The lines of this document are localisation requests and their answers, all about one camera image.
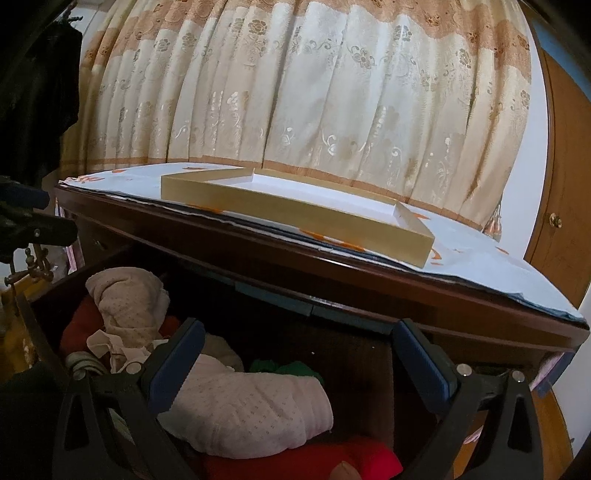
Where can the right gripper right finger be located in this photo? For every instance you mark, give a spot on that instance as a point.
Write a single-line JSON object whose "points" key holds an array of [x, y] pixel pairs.
{"points": [[430, 369]]}

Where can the white persimmon print tablecloth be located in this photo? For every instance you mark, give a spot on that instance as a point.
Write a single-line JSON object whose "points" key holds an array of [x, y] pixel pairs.
{"points": [[460, 255]]}

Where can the brown wooden door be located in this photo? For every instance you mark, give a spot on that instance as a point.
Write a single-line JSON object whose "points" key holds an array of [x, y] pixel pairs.
{"points": [[563, 255]]}

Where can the beige floral curtain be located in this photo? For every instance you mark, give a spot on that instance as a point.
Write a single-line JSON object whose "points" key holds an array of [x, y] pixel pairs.
{"points": [[422, 101]]}

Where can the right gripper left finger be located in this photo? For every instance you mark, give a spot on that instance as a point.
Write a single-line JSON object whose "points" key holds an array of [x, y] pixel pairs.
{"points": [[170, 364]]}

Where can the open wooden drawer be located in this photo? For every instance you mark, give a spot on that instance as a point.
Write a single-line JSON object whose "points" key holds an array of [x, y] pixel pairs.
{"points": [[105, 429]]}

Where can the bright red underwear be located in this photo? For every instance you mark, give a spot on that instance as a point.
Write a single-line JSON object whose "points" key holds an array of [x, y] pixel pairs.
{"points": [[356, 457]]}

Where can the shallow cardboard box tray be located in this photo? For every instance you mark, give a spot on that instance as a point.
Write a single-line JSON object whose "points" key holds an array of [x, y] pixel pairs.
{"points": [[356, 219]]}

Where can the brass door knob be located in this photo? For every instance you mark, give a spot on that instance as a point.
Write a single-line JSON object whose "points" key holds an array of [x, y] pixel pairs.
{"points": [[555, 221]]}

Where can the red garment in drawer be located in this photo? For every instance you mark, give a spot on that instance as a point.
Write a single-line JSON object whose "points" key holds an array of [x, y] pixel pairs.
{"points": [[85, 322]]}

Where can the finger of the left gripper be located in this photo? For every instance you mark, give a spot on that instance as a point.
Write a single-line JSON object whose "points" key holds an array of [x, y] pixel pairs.
{"points": [[22, 196], [43, 230]]}

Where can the curtain tassel tieback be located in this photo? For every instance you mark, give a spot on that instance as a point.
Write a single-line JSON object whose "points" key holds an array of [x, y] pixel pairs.
{"points": [[493, 227]]}

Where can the beige dotted underwear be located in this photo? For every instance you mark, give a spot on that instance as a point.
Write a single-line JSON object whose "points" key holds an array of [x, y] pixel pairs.
{"points": [[132, 302]]}

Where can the green black striped underwear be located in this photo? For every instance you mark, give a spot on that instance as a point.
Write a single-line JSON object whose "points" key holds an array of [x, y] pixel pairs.
{"points": [[296, 368]]}

